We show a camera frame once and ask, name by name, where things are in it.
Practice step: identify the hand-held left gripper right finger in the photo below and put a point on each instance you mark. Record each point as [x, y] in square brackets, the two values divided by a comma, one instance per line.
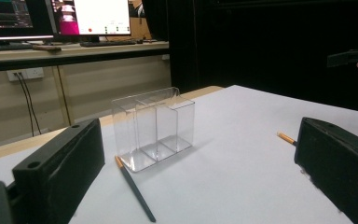
[338, 168]

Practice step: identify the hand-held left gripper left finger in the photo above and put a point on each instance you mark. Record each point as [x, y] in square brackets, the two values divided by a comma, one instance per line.
[59, 168]

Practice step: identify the dark pencil with orange end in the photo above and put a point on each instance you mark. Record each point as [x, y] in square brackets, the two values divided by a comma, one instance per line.
[135, 189]
[286, 138]

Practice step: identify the clear acrylic pencil holder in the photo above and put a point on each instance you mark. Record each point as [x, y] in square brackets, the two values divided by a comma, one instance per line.
[155, 130]

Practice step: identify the wooden table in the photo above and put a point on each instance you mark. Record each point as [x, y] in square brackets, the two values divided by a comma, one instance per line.
[28, 143]

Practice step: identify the black curtain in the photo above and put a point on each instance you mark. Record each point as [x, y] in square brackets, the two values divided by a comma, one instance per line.
[261, 46]

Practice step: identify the white table mat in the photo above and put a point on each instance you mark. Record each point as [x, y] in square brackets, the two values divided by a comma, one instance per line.
[230, 155]

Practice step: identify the brown object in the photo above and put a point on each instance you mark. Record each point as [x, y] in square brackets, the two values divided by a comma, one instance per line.
[47, 48]

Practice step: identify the black keyboard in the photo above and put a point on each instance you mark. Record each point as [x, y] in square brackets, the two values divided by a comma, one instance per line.
[108, 43]
[3, 47]

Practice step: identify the monitor with white window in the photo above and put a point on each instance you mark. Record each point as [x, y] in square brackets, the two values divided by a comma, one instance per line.
[102, 17]

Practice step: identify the monitor with dark screen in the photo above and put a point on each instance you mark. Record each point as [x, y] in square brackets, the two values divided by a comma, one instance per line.
[9, 18]

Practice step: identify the cardboard box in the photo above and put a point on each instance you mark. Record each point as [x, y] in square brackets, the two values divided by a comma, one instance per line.
[138, 25]

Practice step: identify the white wall socket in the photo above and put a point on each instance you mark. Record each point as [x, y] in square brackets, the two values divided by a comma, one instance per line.
[32, 73]

